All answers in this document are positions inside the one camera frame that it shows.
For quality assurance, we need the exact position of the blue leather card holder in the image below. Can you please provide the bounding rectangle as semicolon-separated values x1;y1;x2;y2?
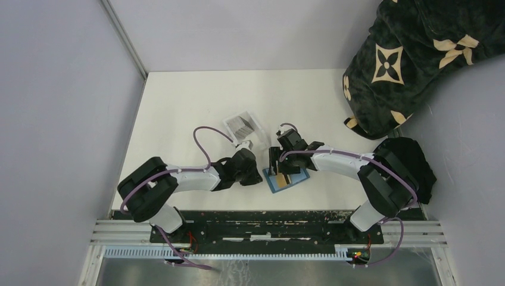
263;168;310;194

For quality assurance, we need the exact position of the gold credit card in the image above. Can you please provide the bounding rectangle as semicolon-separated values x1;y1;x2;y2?
275;173;291;188

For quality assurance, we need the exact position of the clear plastic card box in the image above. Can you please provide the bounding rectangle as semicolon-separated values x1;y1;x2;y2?
222;110;271;151

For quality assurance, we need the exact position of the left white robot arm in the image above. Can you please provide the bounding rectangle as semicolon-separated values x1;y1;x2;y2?
117;148;263;243

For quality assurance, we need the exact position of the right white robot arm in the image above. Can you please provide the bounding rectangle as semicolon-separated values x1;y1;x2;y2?
270;123;419;243

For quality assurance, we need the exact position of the stack of credit cards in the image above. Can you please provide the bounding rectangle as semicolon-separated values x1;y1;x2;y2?
227;116;254;139

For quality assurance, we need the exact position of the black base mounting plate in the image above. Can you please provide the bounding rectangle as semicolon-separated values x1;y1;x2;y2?
112;210;384;256

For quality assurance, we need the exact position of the black cloth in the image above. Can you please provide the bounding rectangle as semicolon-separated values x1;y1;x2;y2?
373;137;437;204

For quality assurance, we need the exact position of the black floral patterned blanket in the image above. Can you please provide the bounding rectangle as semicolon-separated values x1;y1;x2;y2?
342;1;504;139

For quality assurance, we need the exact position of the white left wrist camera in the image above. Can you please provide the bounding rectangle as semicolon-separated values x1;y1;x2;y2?
235;140;254;151

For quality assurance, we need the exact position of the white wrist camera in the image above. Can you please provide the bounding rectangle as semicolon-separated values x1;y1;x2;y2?
276;124;292;136
235;140;254;151

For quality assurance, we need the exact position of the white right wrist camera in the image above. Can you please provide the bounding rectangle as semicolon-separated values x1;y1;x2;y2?
276;124;292;136

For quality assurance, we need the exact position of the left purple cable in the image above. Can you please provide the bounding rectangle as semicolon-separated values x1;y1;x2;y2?
119;126;238;271

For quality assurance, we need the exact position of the white slotted cable duct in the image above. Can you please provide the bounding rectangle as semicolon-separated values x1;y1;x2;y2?
104;246;351;262

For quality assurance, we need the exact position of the aluminium rail frame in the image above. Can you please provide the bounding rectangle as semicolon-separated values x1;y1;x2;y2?
91;220;448;248

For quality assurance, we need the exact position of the aluminium corner post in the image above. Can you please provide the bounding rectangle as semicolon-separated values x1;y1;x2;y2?
98;0;148;82

